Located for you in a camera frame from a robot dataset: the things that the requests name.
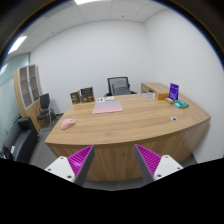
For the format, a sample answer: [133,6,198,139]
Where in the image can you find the black leather sofa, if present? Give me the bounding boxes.
[2,117,39,164]

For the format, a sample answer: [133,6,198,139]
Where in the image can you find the dark brown box right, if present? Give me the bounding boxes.
[81,87,94,103]

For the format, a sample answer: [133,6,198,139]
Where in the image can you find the purple standing sign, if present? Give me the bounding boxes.
[168,83,179,100]

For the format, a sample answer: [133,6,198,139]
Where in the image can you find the large wooden office desk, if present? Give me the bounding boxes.
[45,94,210,181]

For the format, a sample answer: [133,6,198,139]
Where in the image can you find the dark brown box left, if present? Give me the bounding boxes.
[70,90,81,104]

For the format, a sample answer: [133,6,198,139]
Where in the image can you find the desk cable grommet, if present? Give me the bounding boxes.
[170,116,178,121]

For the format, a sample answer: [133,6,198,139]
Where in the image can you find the round silver dish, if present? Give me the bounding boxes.
[140,92,155,98]

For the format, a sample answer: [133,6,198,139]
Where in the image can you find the pink computer mouse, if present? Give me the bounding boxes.
[61,119,75,130]

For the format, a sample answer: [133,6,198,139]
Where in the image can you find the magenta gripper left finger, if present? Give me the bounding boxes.
[46,145,95,186]

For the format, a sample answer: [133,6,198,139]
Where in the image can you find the grey mesh office chair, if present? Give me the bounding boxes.
[106,77,134,96]

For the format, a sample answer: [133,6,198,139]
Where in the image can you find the tall wooden bookshelf cabinet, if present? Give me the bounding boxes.
[14,65,42,131]

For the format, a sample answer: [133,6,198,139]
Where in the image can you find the black visitor chair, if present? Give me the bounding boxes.
[37,93,52,121]

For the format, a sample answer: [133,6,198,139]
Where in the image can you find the wooden side cabinet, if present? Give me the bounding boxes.
[141,82,169,94]

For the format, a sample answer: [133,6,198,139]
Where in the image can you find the pink desk mat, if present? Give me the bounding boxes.
[92,102,122,114]

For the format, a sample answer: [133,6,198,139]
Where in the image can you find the green teal packet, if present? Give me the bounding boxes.
[174,100,189,108]

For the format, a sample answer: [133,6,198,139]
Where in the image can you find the dark brown box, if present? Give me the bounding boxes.
[70,90,81,104]
[81,87,94,103]

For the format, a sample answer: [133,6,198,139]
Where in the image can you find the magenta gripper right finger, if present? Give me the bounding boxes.
[134,144,182,184]

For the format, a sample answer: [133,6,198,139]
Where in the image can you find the orange box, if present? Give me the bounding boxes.
[157,93,168,100]

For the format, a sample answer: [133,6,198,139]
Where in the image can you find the white papers on desk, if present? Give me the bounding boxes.
[96,96,114,103]

